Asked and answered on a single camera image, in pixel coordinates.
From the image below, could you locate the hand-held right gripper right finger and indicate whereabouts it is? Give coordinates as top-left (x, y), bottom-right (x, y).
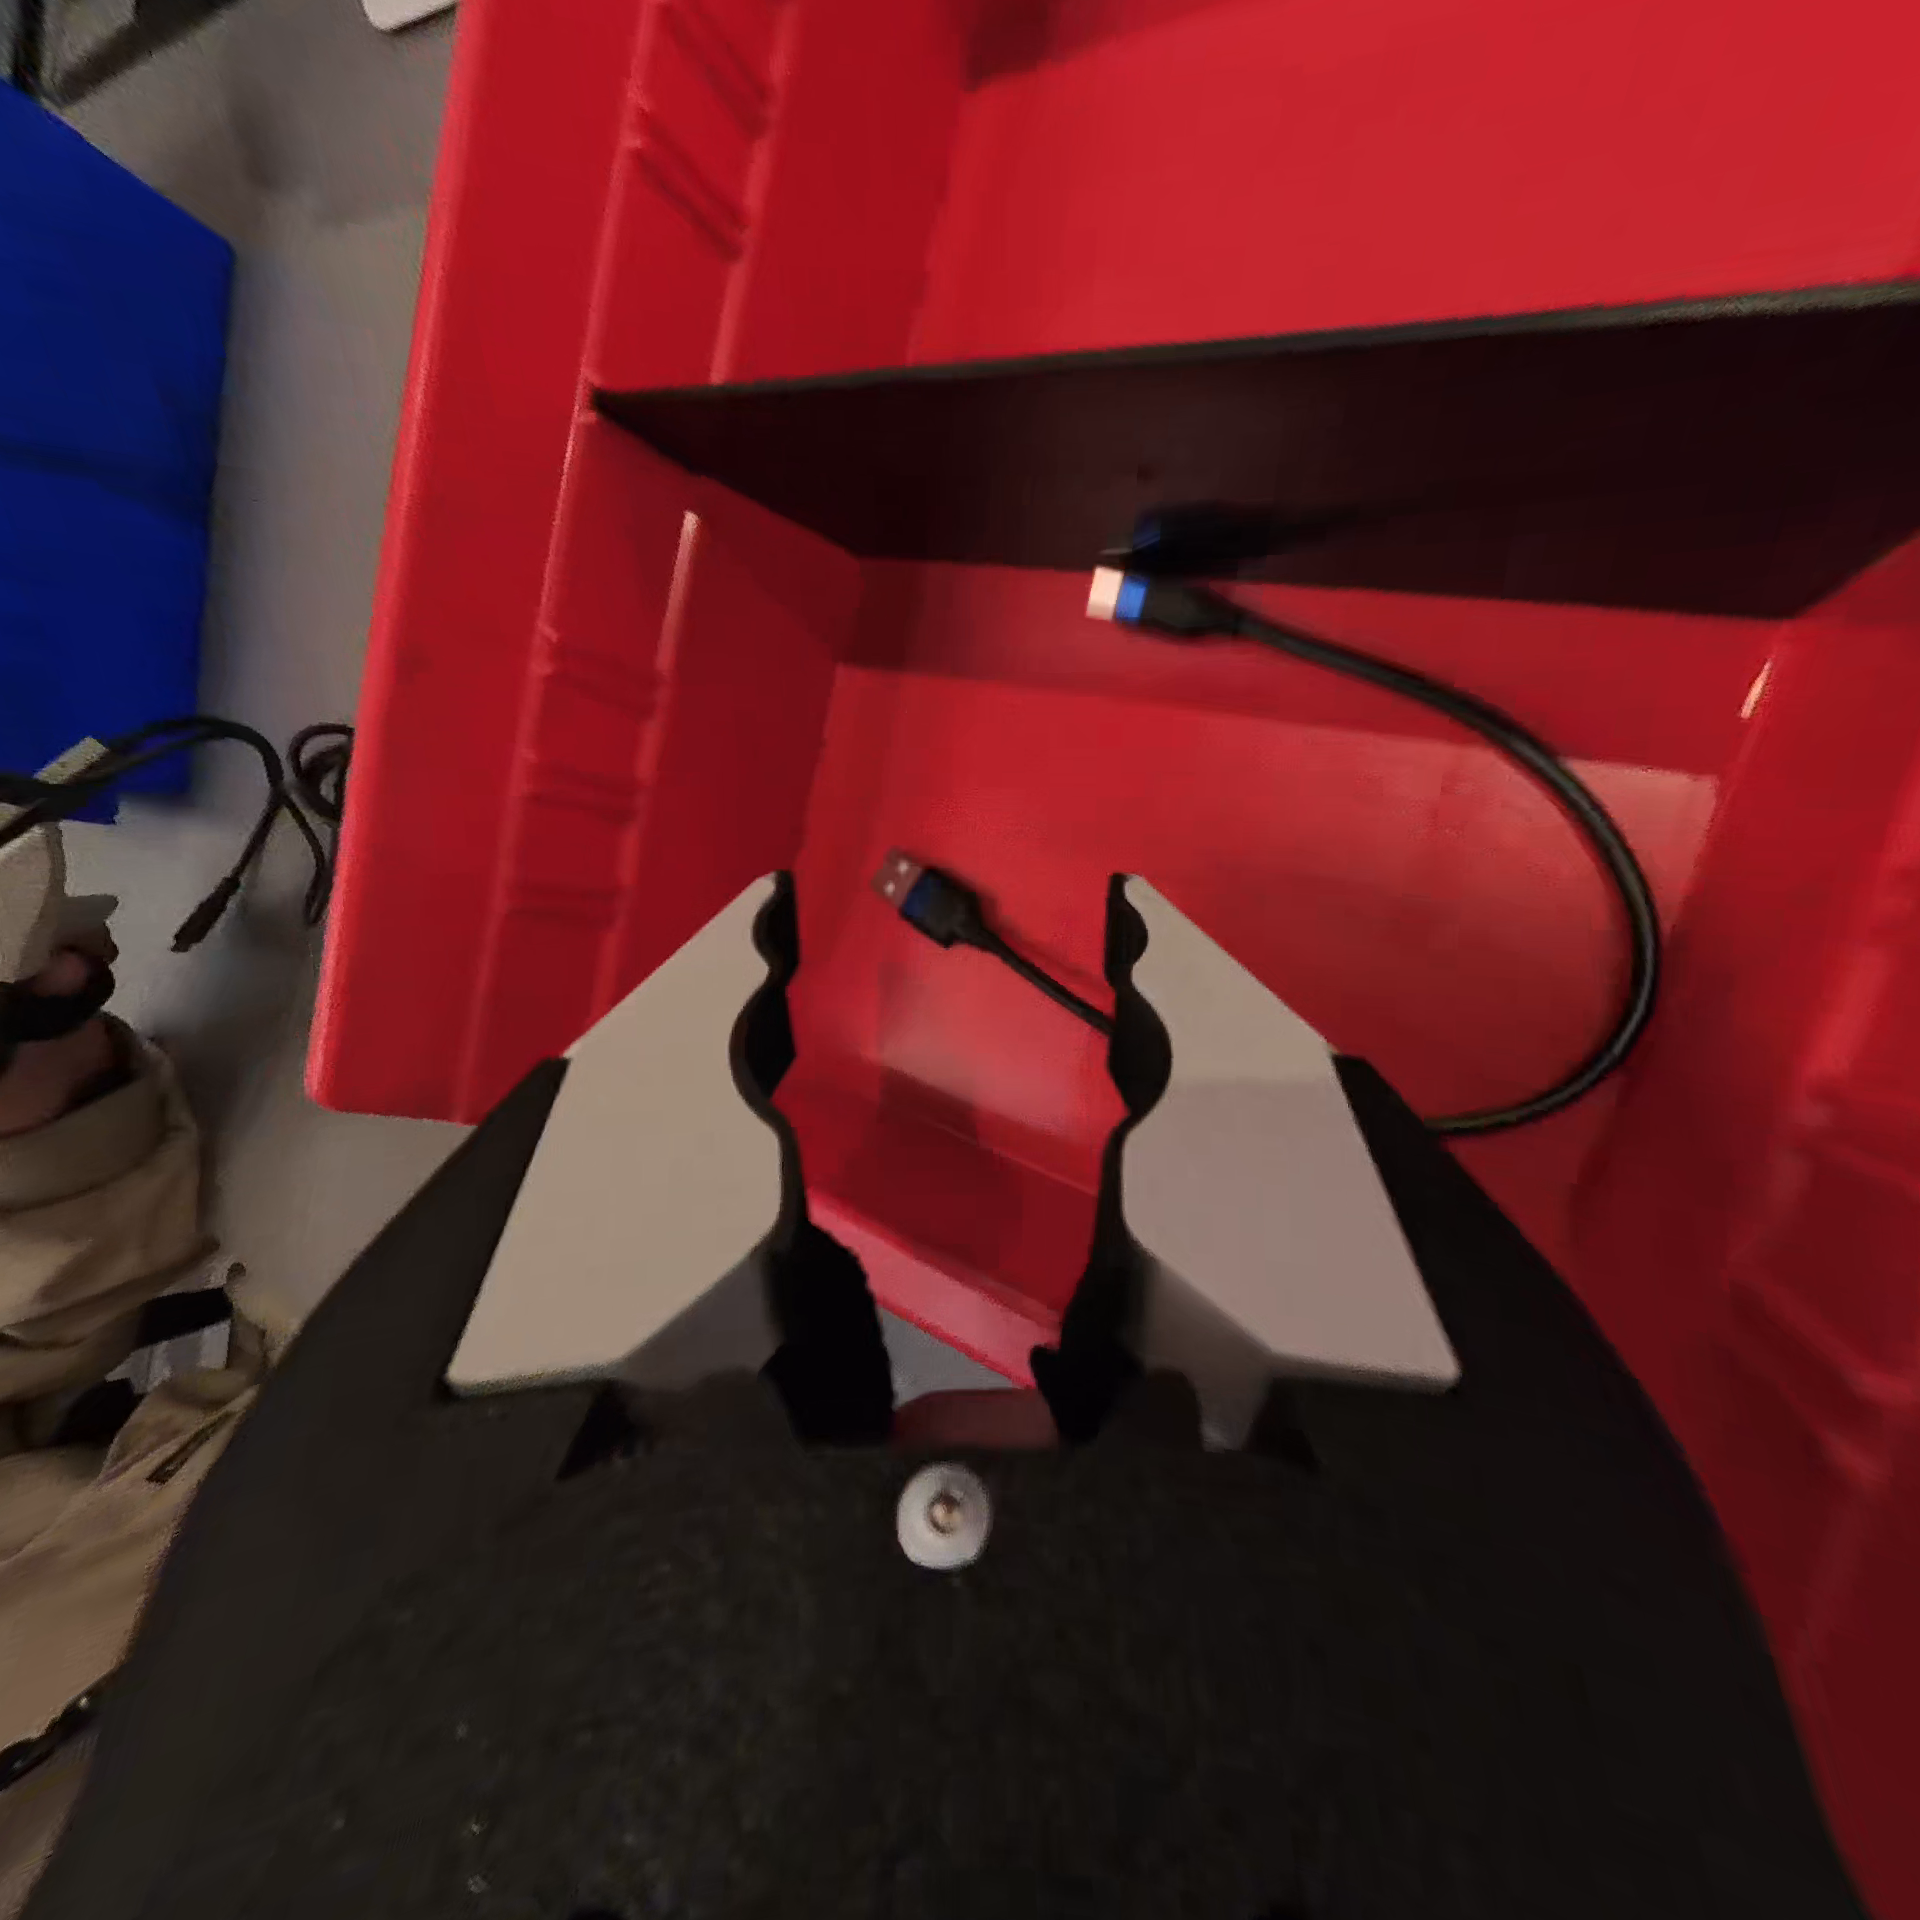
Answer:
top-left (1032, 871), bottom-right (1461, 1449)

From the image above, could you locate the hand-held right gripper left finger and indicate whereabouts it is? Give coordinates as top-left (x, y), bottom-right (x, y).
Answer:
top-left (447, 871), bottom-right (889, 1446)

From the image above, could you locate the red plastic storage bin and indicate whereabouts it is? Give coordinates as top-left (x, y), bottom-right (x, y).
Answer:
top-left (305, 0), bottom-right (1920, 1920)

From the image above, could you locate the blue plastic storage bin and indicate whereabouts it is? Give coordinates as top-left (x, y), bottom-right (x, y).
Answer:
top-left (0, 83), bottom-right (237, 825)

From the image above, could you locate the person's left hand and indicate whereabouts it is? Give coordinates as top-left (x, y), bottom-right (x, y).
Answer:
top-left (0, 1035), bottom-right (131, 1136)

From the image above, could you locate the black bin divider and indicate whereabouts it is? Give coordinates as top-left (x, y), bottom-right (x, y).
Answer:
top-left (593, 282), bottom-right (1920, 620)

